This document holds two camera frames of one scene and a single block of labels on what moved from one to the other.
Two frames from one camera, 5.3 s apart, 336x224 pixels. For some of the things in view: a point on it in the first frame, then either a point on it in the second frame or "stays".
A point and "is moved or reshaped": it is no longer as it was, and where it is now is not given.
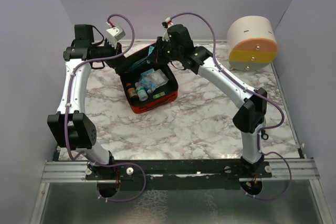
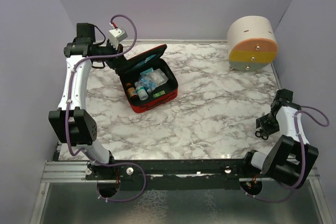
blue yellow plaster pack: x=138 y=62 is moved or reshaped
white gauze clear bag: x=158 y=77 stays
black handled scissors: x=263 y=132 stays
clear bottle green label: x=142 y=94 stays
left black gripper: x=115 y=50 stays
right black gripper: x=160 y=43 to x=262 y=123
